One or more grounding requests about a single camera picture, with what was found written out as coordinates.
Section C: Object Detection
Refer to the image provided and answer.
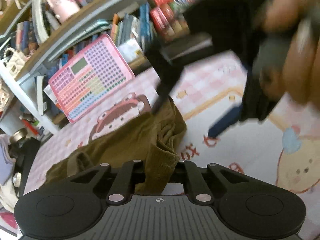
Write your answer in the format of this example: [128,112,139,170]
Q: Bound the pink cartoon canister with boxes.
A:
[44,0,81,23]

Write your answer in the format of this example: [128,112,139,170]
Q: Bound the pink learning tablet toy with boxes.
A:
[48,33,135,124]

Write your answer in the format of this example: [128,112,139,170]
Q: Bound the brass bowl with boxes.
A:
[11,127,28,142]

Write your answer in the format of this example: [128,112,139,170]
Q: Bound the thick dark blue book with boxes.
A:
[36,75,50,116]

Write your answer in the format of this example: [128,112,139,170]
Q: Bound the dark bag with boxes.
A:
[10,140,42,198]

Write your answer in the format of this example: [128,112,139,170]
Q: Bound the pale cloth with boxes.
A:
[0,134,21,213]

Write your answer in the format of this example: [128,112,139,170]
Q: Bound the red thick dictionary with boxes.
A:
[150,6,175,42]

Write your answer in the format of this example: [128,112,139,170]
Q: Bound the row of thin blue books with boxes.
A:
[110,4,160,53]

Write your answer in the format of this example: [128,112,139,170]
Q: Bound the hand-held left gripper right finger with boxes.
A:
[172,160,252,203]

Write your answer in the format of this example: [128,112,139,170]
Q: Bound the white card box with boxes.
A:
[117,39,145,64]

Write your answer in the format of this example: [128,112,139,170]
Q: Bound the brown corduroy pants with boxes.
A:
[46,97,187,195]

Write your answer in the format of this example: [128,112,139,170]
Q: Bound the white bookshelf with wooden boards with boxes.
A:
[0,0,225,135]

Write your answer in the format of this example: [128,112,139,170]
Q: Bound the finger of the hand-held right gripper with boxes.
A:
[144,37,186,114]
[208,104,245,138]

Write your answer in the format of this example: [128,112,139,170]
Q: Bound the pink cartoon desk mat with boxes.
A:
[24,49,320,240]

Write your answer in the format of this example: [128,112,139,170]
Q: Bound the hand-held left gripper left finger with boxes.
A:
[67,159,147,205]

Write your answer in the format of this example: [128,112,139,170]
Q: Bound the person's right hand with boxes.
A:
[252,0,320,105]

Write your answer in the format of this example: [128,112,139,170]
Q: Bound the white quilted bag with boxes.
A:
[4,47,27,75]

